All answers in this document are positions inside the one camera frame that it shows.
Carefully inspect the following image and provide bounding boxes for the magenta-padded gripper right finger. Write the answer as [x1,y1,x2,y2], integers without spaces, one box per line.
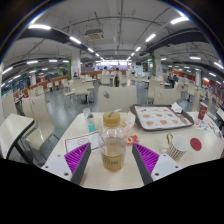
[131,142,183,186]

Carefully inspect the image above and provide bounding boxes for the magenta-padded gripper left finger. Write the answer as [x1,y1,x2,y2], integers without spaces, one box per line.
[41,142,92,186]

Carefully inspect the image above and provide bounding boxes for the clear bottle with yellow cap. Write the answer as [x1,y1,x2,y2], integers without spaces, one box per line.
[98,110,128,174]

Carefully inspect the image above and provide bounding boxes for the small red sauce packet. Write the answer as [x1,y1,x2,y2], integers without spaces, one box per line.
[126,134,140,146]

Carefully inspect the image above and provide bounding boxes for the small clear sanitizer bottle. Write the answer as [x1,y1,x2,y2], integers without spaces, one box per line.
[82,107,97,133]

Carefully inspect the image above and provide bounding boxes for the printed paper tray liner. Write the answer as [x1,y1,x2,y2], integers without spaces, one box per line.
[134,105,193,130]

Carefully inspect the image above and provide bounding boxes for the dark brown food tray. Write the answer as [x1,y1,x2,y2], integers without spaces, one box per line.
[129,103,195,132]

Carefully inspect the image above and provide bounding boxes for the flat round red coaster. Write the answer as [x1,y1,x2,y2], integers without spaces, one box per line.
[189,137,203,152]

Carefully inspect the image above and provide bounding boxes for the crumpled white napkin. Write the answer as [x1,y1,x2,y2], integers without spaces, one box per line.
[170,102,183,114]

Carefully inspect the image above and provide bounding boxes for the beige chair with oval hole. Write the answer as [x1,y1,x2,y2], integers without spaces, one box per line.
[153,85,183,106]
[97,84,138,113]

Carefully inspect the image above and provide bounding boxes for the white table with dark edge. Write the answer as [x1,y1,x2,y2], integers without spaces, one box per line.
[0,113,37,161]

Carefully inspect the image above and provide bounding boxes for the red paper cup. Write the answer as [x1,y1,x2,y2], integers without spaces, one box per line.
[197,101,209,121]

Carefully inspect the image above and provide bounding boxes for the far beige chairs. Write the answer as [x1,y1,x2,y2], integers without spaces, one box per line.
[19,71,214,108]

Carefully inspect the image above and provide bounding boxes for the ceiling air conditioner unit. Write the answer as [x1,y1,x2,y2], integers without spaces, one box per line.
[83,28,106,42]

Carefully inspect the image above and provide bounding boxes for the ceiling strip lights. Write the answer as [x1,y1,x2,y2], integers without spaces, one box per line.
[1,14,224,81]

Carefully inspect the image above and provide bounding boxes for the white striped mug gold handle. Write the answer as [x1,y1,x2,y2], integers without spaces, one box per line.
[165,132,191,162]

